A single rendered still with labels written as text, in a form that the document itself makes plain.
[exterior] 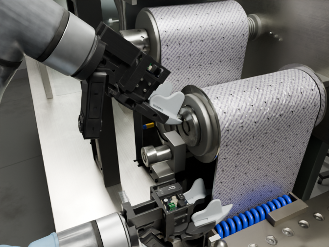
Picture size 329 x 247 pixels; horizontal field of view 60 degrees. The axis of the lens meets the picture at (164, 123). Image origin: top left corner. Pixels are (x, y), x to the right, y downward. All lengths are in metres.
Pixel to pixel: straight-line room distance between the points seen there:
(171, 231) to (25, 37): 0.37
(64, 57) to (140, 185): 0.60
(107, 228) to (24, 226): 1.66
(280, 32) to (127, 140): 0.64
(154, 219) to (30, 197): 1.84
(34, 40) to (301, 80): 0.48
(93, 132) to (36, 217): 1.73
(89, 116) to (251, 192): 0.39
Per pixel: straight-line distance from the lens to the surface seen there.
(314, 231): 0.70
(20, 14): 0.36
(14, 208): 2.28
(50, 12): 0.38
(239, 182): 0.60
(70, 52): 0.38
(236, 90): 0.53
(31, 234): 2.08
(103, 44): 0.40
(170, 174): 0.59
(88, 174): 0.97
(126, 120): 1.21
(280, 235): 0.67
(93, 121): 0.44
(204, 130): 0.48
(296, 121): 0.61
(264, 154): 0.60
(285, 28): 0.78
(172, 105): 0.47
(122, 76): 0.43
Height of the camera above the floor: 1.53
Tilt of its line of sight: 32 degrees down
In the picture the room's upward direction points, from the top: straight up
